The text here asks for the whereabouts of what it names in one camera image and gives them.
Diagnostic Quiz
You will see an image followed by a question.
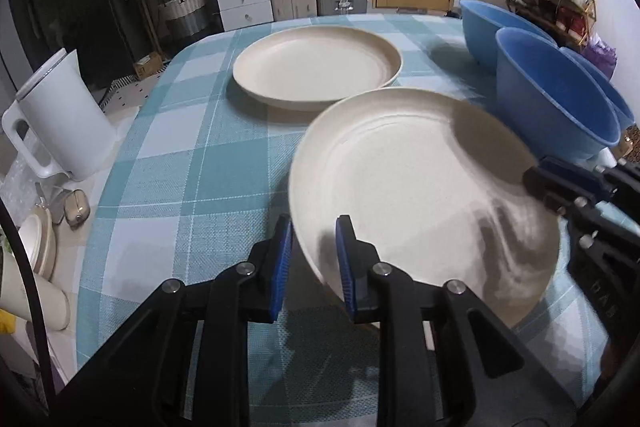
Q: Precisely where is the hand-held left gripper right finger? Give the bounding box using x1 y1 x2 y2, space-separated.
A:
334 214 581 427

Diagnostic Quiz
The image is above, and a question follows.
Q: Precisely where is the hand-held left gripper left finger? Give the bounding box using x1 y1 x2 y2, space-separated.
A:
55 214 294 427

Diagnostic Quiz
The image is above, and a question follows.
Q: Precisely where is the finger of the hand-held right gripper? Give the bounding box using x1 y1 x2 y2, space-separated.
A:
523 168 640 258
537 155 640 202

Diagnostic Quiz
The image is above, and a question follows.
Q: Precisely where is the blue plastic bowl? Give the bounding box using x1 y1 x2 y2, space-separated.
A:
495 27 623 162
557 46 636 132
459 0 558 72

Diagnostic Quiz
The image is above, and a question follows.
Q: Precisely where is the cream round plate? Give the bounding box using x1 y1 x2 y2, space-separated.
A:
287 88 562 330
232 26 403 112

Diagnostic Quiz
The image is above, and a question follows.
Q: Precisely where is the purple plastic bag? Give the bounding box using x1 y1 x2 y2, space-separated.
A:
582 34 616 80

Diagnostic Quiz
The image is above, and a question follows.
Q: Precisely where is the teal checked tablecloth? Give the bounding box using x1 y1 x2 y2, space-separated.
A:
75 12 616 427

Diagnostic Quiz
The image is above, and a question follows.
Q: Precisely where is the small beige pouch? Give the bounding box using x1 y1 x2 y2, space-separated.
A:
64 189 91 228

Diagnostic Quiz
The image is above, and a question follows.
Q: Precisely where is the small cardboard box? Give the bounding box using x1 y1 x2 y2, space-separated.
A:
132 52 166 80

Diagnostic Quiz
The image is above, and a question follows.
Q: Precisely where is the patterned floor mat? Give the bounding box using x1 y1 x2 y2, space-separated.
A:
100 62 171 114

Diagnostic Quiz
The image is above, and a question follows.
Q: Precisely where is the cream round container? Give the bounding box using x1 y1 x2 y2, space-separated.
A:
17 207 54 280

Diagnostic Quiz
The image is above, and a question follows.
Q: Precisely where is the cream cylinder cup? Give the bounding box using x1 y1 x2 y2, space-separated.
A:
0 252 71 333

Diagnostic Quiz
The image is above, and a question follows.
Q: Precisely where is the white electric kettle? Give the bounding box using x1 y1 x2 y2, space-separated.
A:
1 48 113 182

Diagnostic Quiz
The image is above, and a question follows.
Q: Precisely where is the woven storage basket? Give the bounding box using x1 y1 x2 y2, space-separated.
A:
157 0 211 40

